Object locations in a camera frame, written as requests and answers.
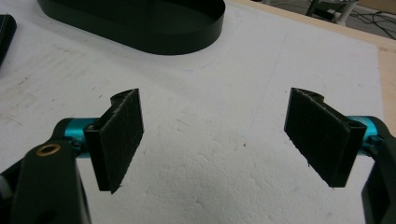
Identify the white foam board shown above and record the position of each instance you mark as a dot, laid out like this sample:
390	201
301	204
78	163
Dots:
199	124

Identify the black case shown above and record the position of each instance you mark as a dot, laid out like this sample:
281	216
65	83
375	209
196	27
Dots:
5	35

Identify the black oval tray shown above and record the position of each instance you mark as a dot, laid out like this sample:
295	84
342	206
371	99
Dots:
140	23

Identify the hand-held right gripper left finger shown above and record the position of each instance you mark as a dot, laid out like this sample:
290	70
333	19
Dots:
115	140

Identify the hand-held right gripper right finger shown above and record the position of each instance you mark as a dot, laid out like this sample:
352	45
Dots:
320	140

